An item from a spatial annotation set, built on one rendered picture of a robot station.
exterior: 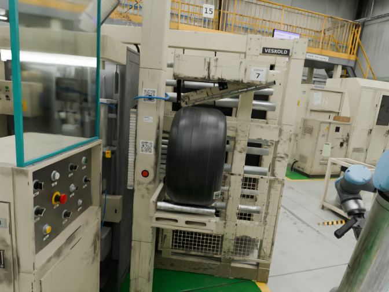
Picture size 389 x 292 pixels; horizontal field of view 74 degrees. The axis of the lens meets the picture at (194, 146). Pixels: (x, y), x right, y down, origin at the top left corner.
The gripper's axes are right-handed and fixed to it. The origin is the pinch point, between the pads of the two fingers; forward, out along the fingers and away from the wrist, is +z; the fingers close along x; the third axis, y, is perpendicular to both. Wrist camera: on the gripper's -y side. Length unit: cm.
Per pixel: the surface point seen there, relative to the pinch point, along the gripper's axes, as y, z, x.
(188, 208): -78, -31, -9
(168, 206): -89, -32, -13
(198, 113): -59, -70, -40
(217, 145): -51, -50, -34
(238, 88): -41, -110, -12
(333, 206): 19, -125, 274
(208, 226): -70, -23, 0
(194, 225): -78, -24, -1
